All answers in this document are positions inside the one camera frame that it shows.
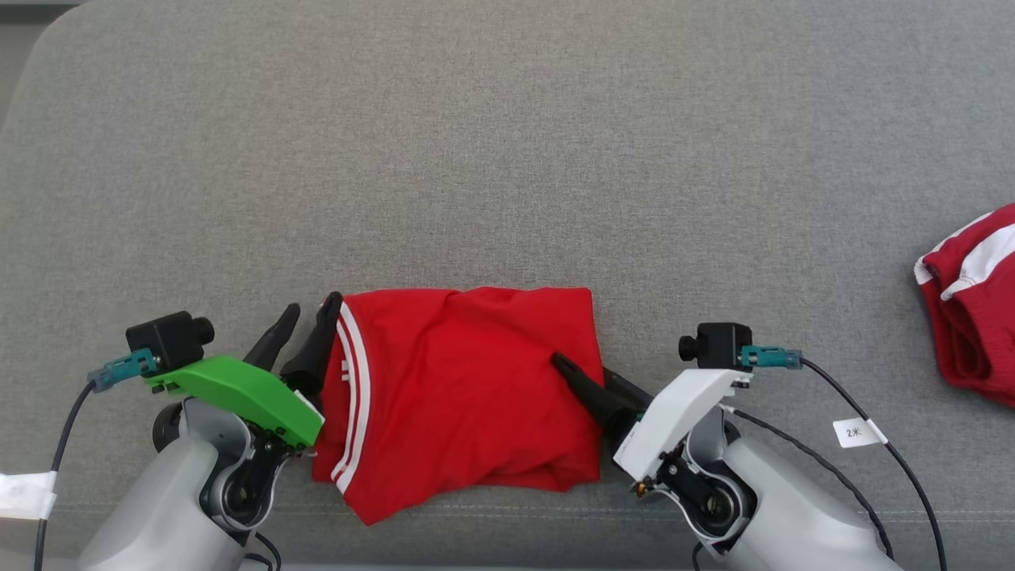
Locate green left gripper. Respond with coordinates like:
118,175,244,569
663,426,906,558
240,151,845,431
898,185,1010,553
145,291,344,449

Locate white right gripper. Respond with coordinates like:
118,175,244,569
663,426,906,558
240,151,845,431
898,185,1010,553
550,352,754,485

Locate red basketball jersey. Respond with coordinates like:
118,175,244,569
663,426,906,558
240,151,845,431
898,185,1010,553
311,287,605,527

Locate red elastic waist shorts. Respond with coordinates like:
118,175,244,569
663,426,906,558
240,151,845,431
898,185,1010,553
913,204,1015,409

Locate grey fabric sofa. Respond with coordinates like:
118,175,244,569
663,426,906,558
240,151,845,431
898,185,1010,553
0,0,1015,571

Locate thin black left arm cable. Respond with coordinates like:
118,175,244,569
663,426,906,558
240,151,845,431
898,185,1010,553
242,530,284,571

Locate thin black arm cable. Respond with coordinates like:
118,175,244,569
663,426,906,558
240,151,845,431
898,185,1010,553
242,530,284,571
718,404,895,560

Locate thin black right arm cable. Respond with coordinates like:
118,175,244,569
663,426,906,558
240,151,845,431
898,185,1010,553
718,404,895,560

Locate white printed cable label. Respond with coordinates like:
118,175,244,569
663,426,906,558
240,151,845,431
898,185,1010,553
833,416,889,450

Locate black left camera cable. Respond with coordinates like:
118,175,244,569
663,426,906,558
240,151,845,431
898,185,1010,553
32,349,159,571

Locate black camera cable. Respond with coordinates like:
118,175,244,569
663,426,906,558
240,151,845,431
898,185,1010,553
741,345,948,571
32,349,159,571

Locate white tape cable label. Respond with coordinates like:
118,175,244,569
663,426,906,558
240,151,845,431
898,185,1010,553
0,470,60,522

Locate black right camera cable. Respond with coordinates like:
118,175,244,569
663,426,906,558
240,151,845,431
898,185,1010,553
741,345,948,571

